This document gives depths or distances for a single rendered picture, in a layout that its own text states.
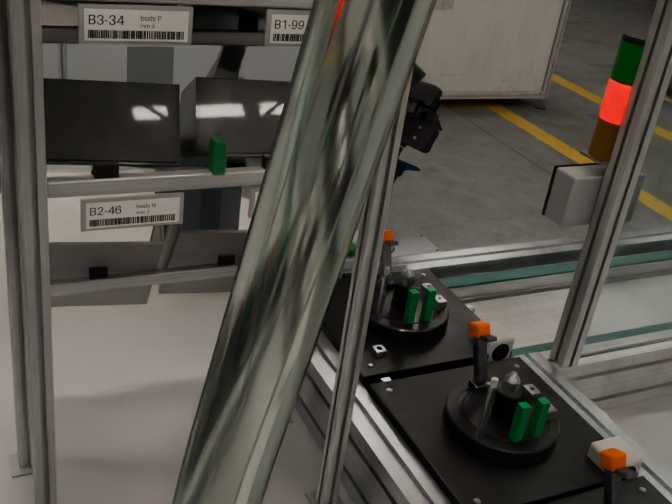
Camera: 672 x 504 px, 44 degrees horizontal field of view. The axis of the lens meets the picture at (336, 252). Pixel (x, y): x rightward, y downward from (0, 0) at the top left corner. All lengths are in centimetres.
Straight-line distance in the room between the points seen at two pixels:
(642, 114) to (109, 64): 328
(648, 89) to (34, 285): 72
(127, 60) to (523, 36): 271
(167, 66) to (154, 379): 304
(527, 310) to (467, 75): 420
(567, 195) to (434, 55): 431
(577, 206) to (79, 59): 322
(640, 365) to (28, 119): 97
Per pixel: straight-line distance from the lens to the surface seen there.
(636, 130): 108
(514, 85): 580
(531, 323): 140
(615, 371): 132
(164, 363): 126
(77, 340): 131
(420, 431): 102
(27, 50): 68
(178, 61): 417
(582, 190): 111
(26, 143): 69
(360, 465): 103
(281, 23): 72
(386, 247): 123
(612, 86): 110
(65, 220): 166
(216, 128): 80
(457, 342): 120
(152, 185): 73
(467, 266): 144
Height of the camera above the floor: 160
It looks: 28 degrees down
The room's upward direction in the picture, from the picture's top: 8 degrees clockwise
